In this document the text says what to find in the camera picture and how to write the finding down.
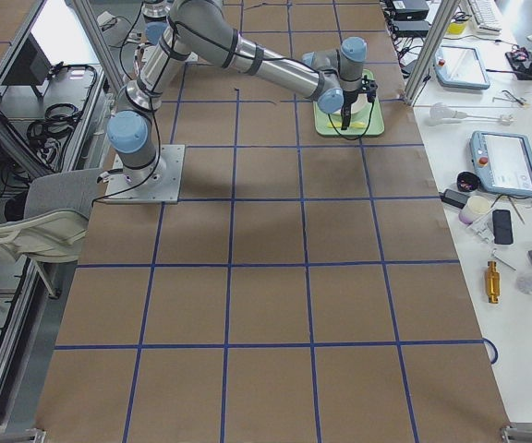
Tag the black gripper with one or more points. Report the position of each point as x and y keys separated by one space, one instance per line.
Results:
x=350 y=99

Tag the white round plate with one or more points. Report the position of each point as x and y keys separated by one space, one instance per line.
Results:
x=359 y=113

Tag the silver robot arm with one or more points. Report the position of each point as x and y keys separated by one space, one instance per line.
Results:
x=332 y=79

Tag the light green plastic tray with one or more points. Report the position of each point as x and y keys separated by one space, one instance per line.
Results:
x=325 y=127

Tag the blue teach pendant far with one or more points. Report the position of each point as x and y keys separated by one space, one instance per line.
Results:
x=460 y=67

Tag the blue teach pendant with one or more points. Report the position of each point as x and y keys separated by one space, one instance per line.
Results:
x=502 y=162
x=460 y=67

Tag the yellow container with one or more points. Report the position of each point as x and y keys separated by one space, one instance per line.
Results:
x=458 y=23

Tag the white keyboard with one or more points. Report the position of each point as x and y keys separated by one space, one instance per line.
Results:
x=484 y=17

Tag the blue teach pendant near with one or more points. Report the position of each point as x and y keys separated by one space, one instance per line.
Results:
x=502 y=162

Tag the white paper cup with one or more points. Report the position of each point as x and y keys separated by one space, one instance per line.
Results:
x=474 y=208

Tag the black smartphone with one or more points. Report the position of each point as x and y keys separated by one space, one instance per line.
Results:
x=502 y=227

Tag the gold metal connector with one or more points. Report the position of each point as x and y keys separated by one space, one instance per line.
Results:
x=492 y=282

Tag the black monitor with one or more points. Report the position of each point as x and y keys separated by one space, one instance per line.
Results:
x=30 y=68

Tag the grey white office chair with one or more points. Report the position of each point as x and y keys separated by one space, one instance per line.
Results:
x=55 y=221

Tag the aluminium frame post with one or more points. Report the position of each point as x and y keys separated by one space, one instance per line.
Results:
x=433 y=40

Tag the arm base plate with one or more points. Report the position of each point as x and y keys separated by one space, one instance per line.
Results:
x=153 y=184

